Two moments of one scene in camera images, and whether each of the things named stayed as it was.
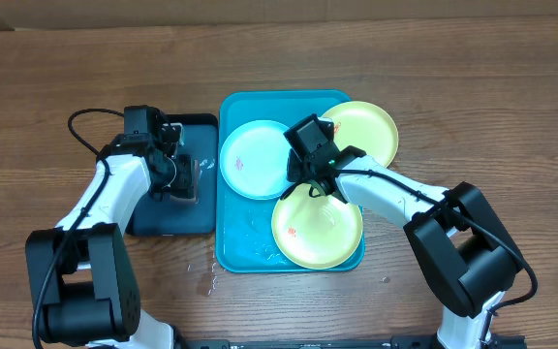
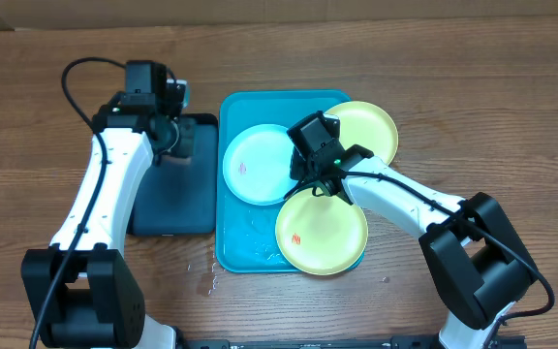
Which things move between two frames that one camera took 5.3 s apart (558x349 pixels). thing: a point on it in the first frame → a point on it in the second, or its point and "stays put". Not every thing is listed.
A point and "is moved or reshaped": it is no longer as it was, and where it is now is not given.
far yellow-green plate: [366, 126] stays put
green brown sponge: [173, 198] is moved or reshaped
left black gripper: [186, 182] → [165, 152]
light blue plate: [254, 159] stays put
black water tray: [158, 217] stays put
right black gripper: [294, 181] stays put
